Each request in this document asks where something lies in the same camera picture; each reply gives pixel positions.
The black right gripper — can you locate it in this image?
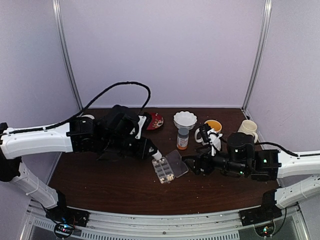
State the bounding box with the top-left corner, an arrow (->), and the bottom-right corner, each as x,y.
181,144 -> 249,177

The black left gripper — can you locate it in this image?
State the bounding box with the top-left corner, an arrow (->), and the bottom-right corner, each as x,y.
101,135 -> 157,161

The grey cap pill bottle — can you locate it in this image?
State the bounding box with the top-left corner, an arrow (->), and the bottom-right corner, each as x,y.
176,127 -> 189,150

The clear plastic pill organizer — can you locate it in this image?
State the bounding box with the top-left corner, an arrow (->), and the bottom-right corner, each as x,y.
152,149 -> 189,184

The small white dropper bottle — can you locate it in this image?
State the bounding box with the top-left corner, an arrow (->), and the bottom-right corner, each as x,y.
152,150 -> 163,161

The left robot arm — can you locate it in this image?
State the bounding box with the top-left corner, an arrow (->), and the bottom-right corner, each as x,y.
0,105 -> 163,222

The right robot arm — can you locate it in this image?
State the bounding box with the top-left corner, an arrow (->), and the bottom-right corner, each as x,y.
181,132 -> 320,221

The white ceramic bowl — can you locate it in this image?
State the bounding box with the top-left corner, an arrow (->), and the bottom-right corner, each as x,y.
81,114 -> 95,120

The cream ribbed mug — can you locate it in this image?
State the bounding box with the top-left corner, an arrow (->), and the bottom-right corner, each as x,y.
238,119 -> 259,143

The red floral plate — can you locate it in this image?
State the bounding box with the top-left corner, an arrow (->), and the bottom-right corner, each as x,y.
146,112 -> 164,131

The floral mug yellow inside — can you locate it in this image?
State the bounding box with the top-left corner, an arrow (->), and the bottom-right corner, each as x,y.
194,119 -> 223,145

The white scalloped bowl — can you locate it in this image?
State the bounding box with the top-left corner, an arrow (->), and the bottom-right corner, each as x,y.
173,111 -> 198,130

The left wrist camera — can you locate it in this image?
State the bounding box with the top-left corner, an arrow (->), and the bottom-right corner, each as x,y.
135,112 -> 153,139

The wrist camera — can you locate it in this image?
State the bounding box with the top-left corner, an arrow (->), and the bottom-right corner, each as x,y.
135,112 -> 153,139
199,123 -> 223,157

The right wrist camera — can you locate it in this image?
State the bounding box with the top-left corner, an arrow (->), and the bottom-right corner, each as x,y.
199,123 -> 223,157

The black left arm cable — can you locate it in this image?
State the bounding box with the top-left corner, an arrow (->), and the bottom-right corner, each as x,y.
7,81 -> 152,133

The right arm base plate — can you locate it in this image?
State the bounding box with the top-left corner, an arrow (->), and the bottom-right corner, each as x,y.
239,205 -> 282,226

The aluminium front rail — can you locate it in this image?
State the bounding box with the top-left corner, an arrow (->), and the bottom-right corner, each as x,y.
17,200 -> 311,240

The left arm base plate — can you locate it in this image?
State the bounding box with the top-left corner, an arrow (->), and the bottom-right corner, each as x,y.
43,206 -> 90,227

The right aluminium frame post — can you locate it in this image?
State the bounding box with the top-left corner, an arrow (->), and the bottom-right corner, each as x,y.
241,0 -> 273,113

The aluminium frame post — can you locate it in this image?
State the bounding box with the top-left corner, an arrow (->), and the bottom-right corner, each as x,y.
241,0 -> 273,113
52,0 -> 83,110

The left aluminium frame post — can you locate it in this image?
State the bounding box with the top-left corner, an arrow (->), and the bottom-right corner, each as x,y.
52,0 -> 83,110

